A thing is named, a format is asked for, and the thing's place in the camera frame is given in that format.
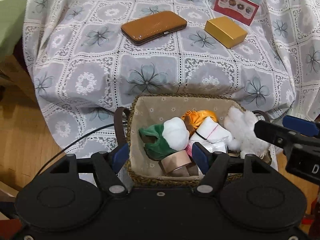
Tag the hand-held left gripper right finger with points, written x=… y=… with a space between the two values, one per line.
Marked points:
x=200 y=156

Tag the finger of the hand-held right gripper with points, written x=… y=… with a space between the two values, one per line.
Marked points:
x=275 y=133
x=302 y=126

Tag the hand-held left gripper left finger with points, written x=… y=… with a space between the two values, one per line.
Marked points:
x=120 y=157

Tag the white tissue packet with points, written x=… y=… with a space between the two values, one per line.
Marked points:
x=217 y=146

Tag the beige tape roll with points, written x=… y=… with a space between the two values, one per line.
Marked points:
x=175 y=158

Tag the white pink cloth roll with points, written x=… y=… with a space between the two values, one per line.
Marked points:
x=212 y=130

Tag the snowman plush with green hat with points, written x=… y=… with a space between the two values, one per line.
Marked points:
x=175 y=135

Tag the white fluffy plush bear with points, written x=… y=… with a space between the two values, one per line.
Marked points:
x=240 y=125

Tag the golden satin sachet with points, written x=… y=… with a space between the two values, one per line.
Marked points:
x=200 y=118

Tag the woven basket with beige lining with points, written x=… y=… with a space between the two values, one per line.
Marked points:
x=155 y=110

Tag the white lace floral tablecloth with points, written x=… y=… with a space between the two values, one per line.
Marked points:
x=100 y=80

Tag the yellow cardboard box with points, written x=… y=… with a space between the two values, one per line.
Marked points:
x=225 y=27

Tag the red box with donut pictures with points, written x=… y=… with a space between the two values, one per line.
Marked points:
x=235 y=5

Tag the brown glossy clasp case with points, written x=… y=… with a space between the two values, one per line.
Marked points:
x=152 y=26

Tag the green cushion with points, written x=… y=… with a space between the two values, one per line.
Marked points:
x=10 y=17

